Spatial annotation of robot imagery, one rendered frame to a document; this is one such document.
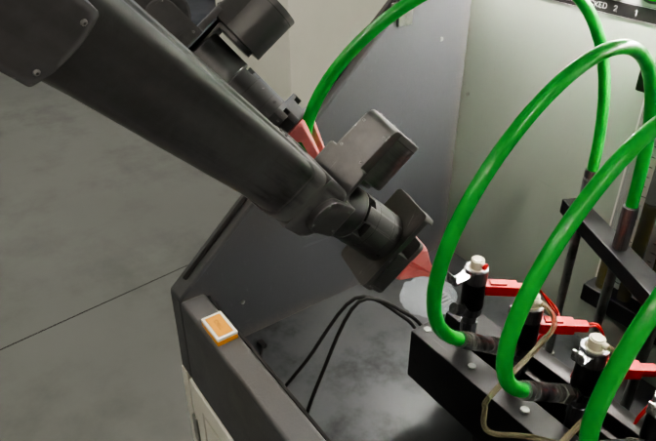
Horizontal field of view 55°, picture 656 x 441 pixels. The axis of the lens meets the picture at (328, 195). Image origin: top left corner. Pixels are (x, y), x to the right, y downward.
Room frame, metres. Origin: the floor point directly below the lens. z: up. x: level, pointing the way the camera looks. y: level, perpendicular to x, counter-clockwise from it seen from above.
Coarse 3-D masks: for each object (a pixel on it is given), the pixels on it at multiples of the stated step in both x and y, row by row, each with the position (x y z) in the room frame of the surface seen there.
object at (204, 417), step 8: (192, 384) 0.70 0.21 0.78; (192, 392) 0.70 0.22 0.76; (200, 392) 0.68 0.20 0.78; (200, 400) 0.68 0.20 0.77; (200, 408) 0.68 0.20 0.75; (208, 408) 0.65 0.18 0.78; (192, 416) 0.71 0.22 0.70; (200, 416) 0.68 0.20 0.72; (208, 416) 0.65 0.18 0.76; (216, 416) 0.63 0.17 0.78; (200, 424) 0.69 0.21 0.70; (208, 424) 0.66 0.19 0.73; (216, 424) 0.63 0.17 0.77; (200, 432) 0.69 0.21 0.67; (208, 432) 0.66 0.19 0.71; (216, 432) 0.64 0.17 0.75; (224, 432) 0.61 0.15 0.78; (200, 440) 0.70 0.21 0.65; (208, 440) 0.67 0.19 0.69; (216, 440) 0.64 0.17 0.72; (224, 440) 0.61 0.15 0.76; (232, 440) 0.59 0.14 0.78
